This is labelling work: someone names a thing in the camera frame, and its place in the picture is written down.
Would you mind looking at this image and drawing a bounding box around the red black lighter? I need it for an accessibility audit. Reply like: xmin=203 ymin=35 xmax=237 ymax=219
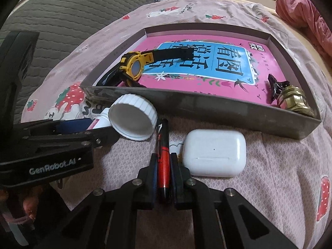
xmin=157 ymin=118 xmax=171 ymax=201

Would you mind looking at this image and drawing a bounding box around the small white pill bottle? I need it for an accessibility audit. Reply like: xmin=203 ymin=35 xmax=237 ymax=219
xmin=87 ymin=108 xmax=111 ymax=130

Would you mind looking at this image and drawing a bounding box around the yellow black wrist watch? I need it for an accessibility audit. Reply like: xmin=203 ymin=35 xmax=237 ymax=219
xmin=97 ymin=46 xmax=194 ymax=88

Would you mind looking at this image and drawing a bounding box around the brass metal ornament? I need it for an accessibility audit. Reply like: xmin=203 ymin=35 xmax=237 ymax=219
xmin=277 ymin=85 xmax=315 ymax=117

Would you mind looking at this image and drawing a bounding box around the white earbuds case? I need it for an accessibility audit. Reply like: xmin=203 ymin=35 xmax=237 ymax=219
xmin=182 ymin=129 xmax=247 ymax=178

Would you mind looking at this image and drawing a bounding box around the white ribbed jar lid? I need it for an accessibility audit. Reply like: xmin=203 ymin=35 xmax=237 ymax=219
xmin=108 ymin=94 xmax=157 ymax=141

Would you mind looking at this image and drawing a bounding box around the pink strawberry bear bedsheet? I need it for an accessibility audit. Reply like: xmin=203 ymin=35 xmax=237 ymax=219
xmin=21 ymin=0 xmax=331 ymax=248

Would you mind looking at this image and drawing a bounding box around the grey quilted headboard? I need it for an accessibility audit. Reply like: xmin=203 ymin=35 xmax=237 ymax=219
xmin=1 ymin=0 xmax=155 ymax=123

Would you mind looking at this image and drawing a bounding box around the shallow grey cardboard tray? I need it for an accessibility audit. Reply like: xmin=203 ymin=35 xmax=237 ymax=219
xmin=81 ymin=23 xmax=321 ymax=139

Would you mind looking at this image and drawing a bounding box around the pink Chinese workbook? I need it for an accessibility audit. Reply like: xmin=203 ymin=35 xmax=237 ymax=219
xmin=131 ymin=34 xmax=285 ymax=107

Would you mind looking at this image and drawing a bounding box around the black hair claw clip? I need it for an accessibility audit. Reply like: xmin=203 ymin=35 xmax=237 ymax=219
xmin=268 ymin=74 xmax=290 ymax=103

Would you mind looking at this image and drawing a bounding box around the pink crumpled quilt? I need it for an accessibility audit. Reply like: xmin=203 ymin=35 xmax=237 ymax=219
xmin=275 ymin=0 xmax=331 ymax=61

